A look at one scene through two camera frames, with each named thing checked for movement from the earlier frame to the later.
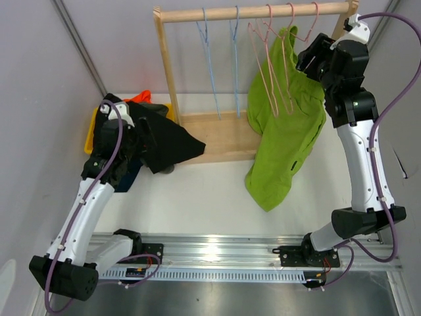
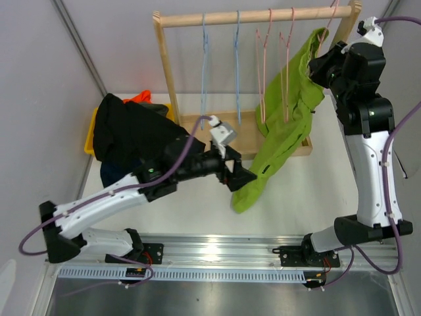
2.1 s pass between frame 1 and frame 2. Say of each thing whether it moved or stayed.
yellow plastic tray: stayed
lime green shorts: moved
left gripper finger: moved
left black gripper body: moved
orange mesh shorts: stayed
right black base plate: stayed
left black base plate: stayed
